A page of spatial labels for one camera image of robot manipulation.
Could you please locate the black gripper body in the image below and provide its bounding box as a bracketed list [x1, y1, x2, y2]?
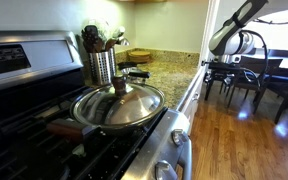
[213, 61, 242, 85]

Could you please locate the wide wooden spice drawer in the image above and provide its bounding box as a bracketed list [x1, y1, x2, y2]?
[182, 74, 204, 118]

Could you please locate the silver stove knob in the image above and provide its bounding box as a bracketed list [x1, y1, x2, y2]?
[154, 160, 178, 180]
[170, 129, 189, 147]

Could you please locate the steel pan lid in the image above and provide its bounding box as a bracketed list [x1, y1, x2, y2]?
[71, 74, 167, 129]

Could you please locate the metal ladle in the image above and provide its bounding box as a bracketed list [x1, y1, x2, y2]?
[112, 25, 131, 48]

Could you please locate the wooden spoon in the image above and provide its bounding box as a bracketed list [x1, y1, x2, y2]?
[103, 37, 118, 53]

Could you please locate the perforated steel utensil holder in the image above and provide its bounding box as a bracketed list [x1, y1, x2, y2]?
[88, 48, 117, 87]

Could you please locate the pale translucent kitchen utensil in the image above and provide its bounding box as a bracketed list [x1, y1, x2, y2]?
[83, 17, 112, 43]

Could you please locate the black spatula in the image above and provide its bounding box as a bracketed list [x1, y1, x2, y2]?
[81, 24, 102, 54]

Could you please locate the stainless steel gas stove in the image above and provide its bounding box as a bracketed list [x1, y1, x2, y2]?
[0, 30, 194, 180]

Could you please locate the black cast iron grate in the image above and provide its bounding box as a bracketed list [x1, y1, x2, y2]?
[0, 84, 167, 180]

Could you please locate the white door frame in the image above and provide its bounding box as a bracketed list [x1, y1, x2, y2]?
[198, 0, 221, 69]

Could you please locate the black looped gripper cable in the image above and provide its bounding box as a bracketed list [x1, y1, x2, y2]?
[238, 29, 269, 92]

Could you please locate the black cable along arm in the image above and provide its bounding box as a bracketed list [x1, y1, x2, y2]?
[253, 17, 288, 26]

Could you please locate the pan with wooden handle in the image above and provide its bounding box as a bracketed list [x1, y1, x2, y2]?
[45, 83, 168, 143]

